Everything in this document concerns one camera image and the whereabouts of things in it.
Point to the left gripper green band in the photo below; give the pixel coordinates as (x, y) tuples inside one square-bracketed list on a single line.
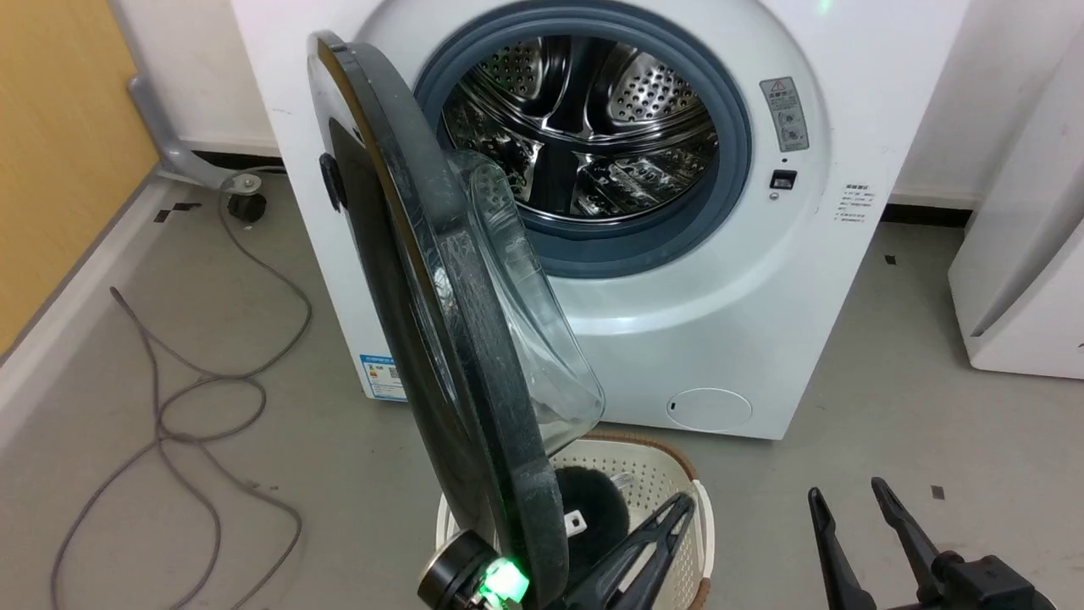
[(461, 572)]

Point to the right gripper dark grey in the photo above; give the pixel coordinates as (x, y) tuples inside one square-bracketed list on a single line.
[(991, 585)]

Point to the black round glass washer door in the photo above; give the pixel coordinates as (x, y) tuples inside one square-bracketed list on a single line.
[(474, 356)]

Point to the white front-load washing machine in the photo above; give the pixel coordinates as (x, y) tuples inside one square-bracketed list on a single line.
[(720, 339)]

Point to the black door latch slot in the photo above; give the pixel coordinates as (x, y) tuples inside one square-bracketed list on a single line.
[(783, 180)]

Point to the grey rubber door gasket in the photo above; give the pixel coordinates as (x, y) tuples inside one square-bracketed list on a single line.
[(733, 161)]

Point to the black fluffy garment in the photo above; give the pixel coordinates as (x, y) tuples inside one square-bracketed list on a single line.
[(593, 508)]

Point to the white basket with brown rim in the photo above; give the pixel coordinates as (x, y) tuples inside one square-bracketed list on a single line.
[(652, 474)]

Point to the round white filter cover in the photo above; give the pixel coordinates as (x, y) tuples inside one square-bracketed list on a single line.
[(709, 410)]

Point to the blue energy label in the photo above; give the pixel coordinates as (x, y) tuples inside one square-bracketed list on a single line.
[(381, 377)]

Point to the small text sticker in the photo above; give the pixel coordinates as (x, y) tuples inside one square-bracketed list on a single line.
[(857, 203)]

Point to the grey warning sticker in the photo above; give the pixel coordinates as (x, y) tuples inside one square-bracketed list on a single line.
[(785, 114)]

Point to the steel perforated washer drum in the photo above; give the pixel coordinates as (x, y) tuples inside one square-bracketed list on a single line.
[(644, 93)]

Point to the black caster wheel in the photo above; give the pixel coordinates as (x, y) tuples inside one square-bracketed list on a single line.
[(246, 205)]

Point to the grey drain pipe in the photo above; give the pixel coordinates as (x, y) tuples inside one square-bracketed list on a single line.
[(169, 148)]

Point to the yellow wooden panel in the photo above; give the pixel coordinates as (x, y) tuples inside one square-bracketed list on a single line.
[(59, 144)]

